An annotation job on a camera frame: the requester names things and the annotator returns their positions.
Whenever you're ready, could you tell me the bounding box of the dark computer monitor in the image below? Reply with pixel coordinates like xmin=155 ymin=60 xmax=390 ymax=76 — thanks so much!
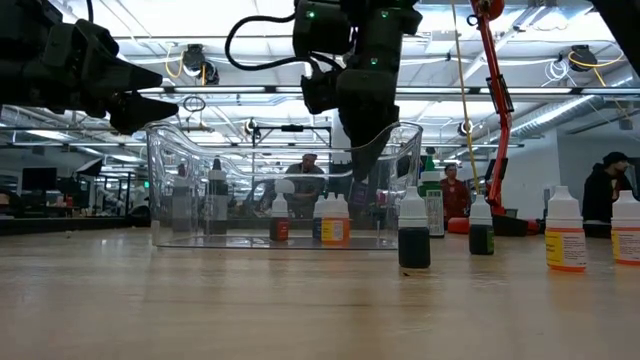
xmin=20 ymin=166 xmax=59 ymax=193

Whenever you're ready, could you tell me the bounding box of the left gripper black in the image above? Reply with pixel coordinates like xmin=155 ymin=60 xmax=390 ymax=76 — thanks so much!
xmin=21 ymin=21 xmax=180 ymax=136

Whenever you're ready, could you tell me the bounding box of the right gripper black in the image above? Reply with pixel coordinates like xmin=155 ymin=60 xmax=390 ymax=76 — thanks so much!
xmin=336 ymin=66 xmax=402 ymax=182

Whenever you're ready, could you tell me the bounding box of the small orange food coloring bottle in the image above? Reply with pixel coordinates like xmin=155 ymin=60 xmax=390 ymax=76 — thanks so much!
xmin=320 ymin=192 xmax=352 ymax=247
xmin=544 ymin=185 xmax=589 ymax=274
xmin=610 ymin=189 xmax=640 ymax=267

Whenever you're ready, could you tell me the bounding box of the yellow hanging cable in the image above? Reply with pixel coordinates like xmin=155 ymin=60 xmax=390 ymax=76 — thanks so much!
xmin=449 ymin=0 xmax=483 ymax=197

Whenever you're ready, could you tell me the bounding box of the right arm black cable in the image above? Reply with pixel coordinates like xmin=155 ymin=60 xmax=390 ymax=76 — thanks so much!
xmin=223 ymin=13 xmax=346 ymax=72

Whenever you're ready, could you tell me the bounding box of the large green food coloring bottle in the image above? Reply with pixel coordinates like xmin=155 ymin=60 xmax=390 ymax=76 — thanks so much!
xmin=417 ymin=154 xmax=447 ymax=239

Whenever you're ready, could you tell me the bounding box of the small dark green coloring bottle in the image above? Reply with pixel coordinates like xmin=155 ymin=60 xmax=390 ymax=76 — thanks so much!
xmin=468 ymin=194 xmax=496 ymax=257

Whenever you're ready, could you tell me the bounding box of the black ceiling cord reel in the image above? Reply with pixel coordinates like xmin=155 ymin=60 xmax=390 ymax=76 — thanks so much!
xmin=568 ymin=43 xmax=600 ymax=74
xmin=180 ymin=43 xmax=222 ymax=87

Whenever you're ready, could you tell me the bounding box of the person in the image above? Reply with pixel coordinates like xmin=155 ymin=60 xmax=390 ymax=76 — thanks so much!
xmin=441 ymin=163 xmax=472 ymax=227
xmin=581 ymin=151 xmax=633 ymax=239
xmin=283 ymin=152 xmax=327 ymax=220

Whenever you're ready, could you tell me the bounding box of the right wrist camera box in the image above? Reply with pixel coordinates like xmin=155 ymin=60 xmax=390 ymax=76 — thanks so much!
xmin=299 ymin=62 xmax=342 ymax=116

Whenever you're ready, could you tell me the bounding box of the small black food coloring bottle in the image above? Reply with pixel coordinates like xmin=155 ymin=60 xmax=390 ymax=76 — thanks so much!
xmin=397 ymin=185 xmax=432 ymax=270

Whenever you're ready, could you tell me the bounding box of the small purple food coloring bottle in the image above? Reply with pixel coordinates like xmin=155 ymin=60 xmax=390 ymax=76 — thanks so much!
xmin=349 ymin=179 xmax=372 ymax=210

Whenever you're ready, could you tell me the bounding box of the clear plastic bin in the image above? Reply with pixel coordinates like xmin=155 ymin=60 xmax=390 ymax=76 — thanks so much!
xmin=144 ymin=120 xmax=425 ymax=251

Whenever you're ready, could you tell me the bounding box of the large black food coloring bottle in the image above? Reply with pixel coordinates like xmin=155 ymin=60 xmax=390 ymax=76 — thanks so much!
xmin=206 ymin=157 xmax=230 ymax=237

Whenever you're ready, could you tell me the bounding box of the small red food coloring bottle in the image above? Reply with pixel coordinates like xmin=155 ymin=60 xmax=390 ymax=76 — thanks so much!
xmin=268 ymin=192 xmax=291 ymax=243

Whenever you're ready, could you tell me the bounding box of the large purple food coloring bottle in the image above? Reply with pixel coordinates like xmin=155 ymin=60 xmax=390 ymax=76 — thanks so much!
xmin=171 ymin=162 xmax=194 ymax=234

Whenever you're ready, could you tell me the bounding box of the black overhead gantry frame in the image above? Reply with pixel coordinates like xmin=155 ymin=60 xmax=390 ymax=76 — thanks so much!
xmin=251 ymin=124 xmax=334 ymax=151

